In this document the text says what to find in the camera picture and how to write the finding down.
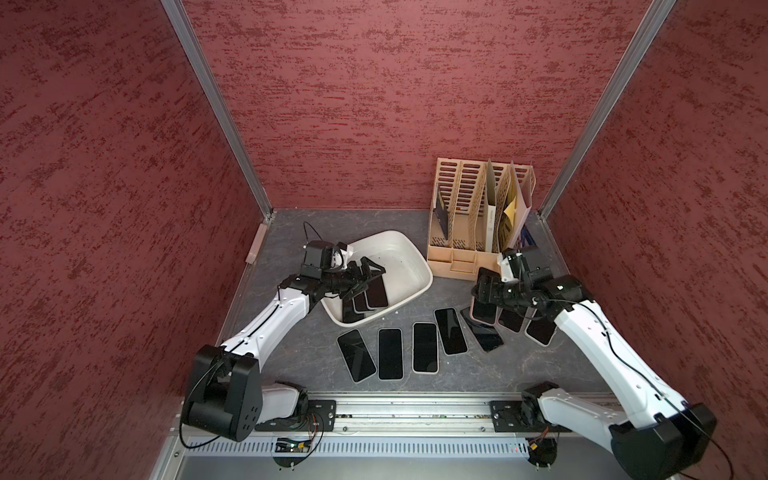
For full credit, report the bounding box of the aluminium corner post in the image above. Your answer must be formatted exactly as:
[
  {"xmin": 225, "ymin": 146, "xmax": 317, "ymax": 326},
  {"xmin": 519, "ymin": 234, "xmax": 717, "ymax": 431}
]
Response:
[
  {"xmin": 161, "ymin": 0, "xmax": 274, "ymax": 225},
  {"xmin": 539, "ymin": 0, "xmax": 676, "ymax": 222}
]

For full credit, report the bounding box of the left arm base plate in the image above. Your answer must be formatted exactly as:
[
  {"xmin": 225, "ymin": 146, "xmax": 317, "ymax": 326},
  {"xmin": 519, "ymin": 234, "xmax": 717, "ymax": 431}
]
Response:
[{"xmin": 254, "ymin": 399, "xmax": 337, "ymax": 434}]

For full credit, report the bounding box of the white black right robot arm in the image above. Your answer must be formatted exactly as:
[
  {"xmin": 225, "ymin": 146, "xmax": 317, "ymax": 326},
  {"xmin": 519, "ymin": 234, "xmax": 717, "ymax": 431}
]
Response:
[{"xmin": 472, "ymin": 268, "xmax": 717, "ymax": 479}]

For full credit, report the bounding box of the right aluminium corner post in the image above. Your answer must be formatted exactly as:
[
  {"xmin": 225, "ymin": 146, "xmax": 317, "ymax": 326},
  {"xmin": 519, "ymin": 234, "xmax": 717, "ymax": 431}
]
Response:
[{"xmin": 539, "ymin": 0, "xmax": 676, "ymax": 222}]

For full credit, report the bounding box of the left aluminium corner post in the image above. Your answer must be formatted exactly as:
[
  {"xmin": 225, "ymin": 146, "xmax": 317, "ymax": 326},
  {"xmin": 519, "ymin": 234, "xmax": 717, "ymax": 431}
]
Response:
[{"xmin": 161, "ymin": 0, "xmax": 274, "ymax": 225}]

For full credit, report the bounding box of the yellow paper envelope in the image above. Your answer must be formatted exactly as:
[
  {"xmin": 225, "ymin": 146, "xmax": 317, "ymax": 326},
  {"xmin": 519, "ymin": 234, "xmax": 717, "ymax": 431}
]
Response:
[{"xmin": 499, "ymin": 199, "xmax": 517, "ymax": 234}]

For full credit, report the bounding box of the white plastic storage box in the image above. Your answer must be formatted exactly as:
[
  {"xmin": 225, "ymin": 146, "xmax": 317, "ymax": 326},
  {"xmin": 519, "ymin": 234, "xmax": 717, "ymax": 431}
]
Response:
[{"xmin": 321, "ymin": 230, "xmax": 433, "ymax": 328}]

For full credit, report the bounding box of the beige file folder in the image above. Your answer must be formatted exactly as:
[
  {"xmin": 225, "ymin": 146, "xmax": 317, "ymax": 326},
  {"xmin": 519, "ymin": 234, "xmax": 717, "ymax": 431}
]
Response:
[{"xmin": 484, "ymin": 160, "xmax": 496, "ymax": 253}]

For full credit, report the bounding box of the dark blue booklet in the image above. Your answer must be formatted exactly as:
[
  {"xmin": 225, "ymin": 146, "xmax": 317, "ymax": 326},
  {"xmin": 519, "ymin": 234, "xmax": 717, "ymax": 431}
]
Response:
[{"xmin": 433, "ymin": 187, "xmax": 449, "ymax": 241}]

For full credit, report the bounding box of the aluminium front rail frame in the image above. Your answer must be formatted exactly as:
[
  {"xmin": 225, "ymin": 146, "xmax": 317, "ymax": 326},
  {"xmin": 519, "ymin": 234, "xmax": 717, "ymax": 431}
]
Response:
[{"xmin": 150, "ymin": 393, "xmax": 627, "ymax": 479}]

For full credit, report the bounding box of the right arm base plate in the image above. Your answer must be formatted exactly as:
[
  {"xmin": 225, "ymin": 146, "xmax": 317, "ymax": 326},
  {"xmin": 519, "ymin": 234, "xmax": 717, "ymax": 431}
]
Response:
[{"xmin": 489, "ymin": 400, "xmax": 570, "ymax": 437}]

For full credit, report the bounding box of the black phone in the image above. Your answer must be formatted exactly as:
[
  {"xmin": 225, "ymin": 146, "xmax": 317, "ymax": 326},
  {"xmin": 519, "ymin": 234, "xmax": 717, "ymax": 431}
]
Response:
[
  {"xmin": 434, "ymin": 308, "xmax": 468, "ymax": 355},
  {"xmin": 337, "ymin": 329, "xmax": 376, "ymax": 383},
  {"xmin": 460, "ymin": 307, "xmax": 504, "ymax": 353}
]

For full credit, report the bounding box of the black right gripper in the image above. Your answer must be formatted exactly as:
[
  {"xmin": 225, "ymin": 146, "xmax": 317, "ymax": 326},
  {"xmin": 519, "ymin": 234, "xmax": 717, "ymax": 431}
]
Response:
[{"xmin": 470, "ymin": 274, "xmax": 530, "ymax": 310}]

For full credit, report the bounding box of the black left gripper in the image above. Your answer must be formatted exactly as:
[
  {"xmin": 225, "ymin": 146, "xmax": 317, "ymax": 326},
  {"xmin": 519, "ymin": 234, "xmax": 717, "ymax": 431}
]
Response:
[{"xmin": 321, "ymin": 257, "xmax": 385, "ymax": 300}]

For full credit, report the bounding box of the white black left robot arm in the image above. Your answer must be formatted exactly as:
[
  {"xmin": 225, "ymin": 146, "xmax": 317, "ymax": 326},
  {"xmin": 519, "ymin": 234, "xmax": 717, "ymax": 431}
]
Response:
[{"xmin": 179, "ymin": 257, "xmax": 386, "ymax": 442}]

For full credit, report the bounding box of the beige plastic desk organizer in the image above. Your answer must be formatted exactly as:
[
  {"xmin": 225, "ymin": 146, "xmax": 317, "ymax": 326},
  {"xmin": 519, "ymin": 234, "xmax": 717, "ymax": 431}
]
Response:
[{"xmin": 427, "ymin": 158, "xmax": 515, "ymax": 281}]

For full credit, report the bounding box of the pink block at wall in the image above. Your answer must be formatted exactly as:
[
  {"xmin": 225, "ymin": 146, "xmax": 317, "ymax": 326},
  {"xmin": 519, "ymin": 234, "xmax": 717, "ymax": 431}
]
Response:
[{"xmin": 245, "ymin": 223, "xmax": 269, "ymax": 265}]

